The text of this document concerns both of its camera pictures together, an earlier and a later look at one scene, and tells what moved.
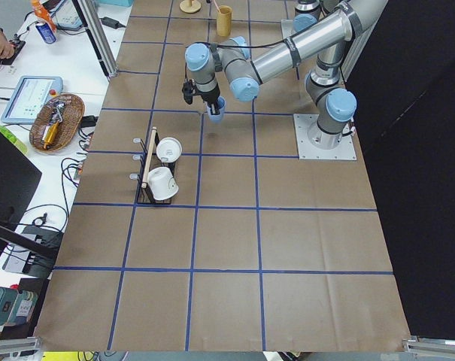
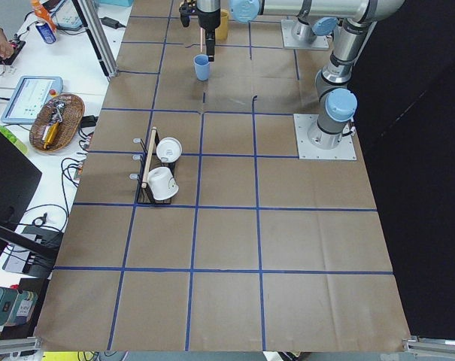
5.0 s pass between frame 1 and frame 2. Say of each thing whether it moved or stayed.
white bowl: stayed
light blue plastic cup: moved
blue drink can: stayed
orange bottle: stayed
